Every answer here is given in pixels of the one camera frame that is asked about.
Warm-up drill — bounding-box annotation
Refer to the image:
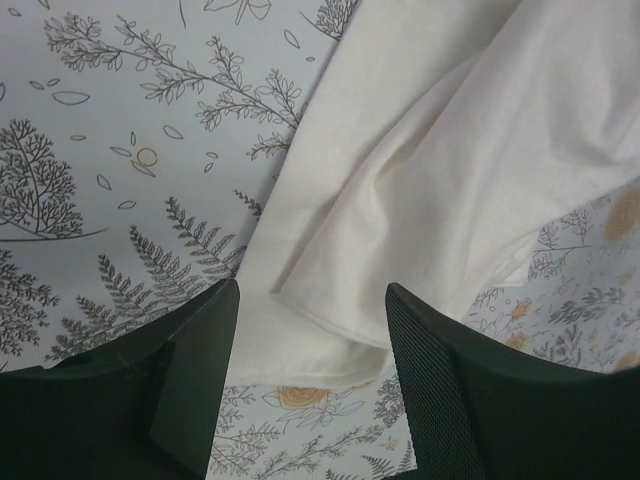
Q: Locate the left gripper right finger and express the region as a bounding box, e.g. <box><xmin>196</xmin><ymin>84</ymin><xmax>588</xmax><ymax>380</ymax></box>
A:
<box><xmin>385</xmin><ymin>283</ymin><xmax>639</xmax><ymax>479</ymax></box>

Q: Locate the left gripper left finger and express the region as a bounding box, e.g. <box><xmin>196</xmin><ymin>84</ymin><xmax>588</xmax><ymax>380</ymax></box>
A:
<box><xmin>1</xmin><ymin>280</ymin><xmax>240</xmax><ymax>479</ymax></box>

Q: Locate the white t shirt red print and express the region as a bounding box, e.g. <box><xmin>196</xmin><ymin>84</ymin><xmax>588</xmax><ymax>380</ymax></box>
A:
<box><xmin>227</xmin><ymin>1</ymin><xmax>639</xmax><ymax>388</ymax></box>

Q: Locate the floral table cloth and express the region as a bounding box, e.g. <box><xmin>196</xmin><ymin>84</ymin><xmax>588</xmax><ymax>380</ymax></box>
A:
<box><xmin>1</xmin><ymin>1</ymin><xmax>639</xmax><ymax>479</ymax></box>

